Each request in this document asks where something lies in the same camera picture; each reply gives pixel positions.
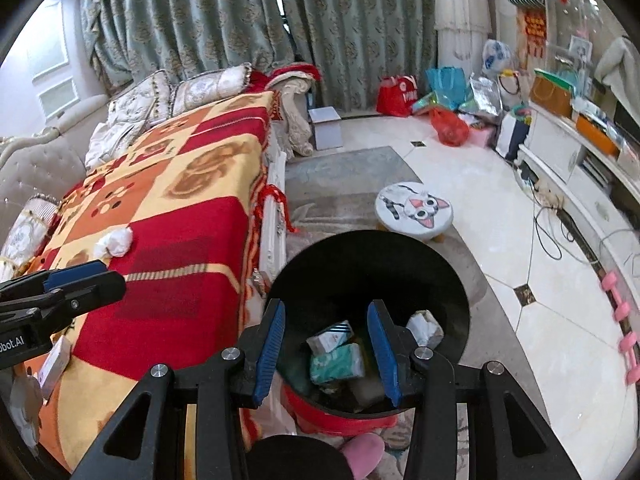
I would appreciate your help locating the teal shopping bag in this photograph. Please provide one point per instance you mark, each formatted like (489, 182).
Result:
(449, 84)

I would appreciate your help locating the grey tufted headboard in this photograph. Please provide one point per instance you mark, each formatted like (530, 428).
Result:
(50, 163)

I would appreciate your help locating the teal tissue pack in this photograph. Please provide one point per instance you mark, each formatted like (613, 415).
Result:
(343, 363)

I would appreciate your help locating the white embroidered pillow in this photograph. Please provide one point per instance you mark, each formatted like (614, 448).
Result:
(149, 100)
(212, 86)

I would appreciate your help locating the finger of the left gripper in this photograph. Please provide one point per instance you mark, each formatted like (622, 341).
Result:
(57, 308)
(45, 280)

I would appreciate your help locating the cat face round stool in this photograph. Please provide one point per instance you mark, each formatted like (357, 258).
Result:
(408, 208)

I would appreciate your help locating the white blue medicine box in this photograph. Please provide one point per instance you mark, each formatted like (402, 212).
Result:
(53, 366)

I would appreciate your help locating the silver foil bag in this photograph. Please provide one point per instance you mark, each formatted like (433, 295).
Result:
(483, 100)

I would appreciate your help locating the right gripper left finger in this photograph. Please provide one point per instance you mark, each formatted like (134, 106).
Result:
(238, 377)

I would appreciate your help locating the red orange rose blanket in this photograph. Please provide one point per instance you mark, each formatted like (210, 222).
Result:
(187, 191)

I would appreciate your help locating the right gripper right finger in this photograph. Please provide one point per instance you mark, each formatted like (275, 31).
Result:
(421, 379)

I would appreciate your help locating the pink dumbbell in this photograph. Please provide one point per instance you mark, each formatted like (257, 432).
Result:
(629, 344)

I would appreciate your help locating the red plastic bag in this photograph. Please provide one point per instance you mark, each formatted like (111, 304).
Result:
(450, 129)

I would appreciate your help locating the grey cardboard box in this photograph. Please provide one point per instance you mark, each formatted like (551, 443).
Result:
(326, 123)

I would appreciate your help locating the pink slipper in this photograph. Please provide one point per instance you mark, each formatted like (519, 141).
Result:
(363, 454)

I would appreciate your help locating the red gift bag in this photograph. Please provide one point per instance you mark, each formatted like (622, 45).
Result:
(396, 96)

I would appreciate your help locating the green patterned curtain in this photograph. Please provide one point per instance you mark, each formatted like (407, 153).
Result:
(354, 44)

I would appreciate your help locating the grey paper ball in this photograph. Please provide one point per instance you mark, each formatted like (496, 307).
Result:
(425, 329)

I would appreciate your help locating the white tv cabinet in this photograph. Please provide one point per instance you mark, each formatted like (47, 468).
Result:
(583, 157)

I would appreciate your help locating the white tissue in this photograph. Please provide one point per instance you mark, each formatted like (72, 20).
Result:
(114, 244)

